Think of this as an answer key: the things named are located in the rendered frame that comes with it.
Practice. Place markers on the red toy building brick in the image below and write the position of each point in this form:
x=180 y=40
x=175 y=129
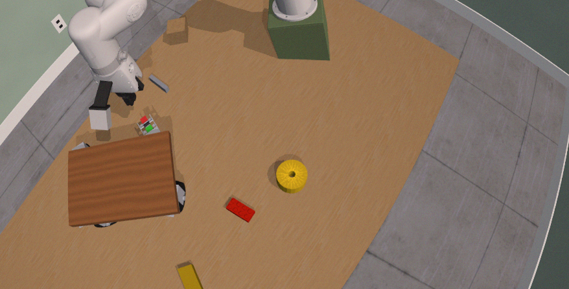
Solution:
x=241 y=210

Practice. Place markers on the grey rectangular bar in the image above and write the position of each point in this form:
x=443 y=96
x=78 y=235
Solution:
x=159 y=83

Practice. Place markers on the yellow rectangular block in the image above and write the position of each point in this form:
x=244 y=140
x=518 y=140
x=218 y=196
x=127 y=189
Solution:
x=189 y=277

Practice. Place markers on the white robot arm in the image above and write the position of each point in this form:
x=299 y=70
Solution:
x=93 y=30

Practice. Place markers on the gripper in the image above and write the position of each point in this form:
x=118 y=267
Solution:
x=125 y=80

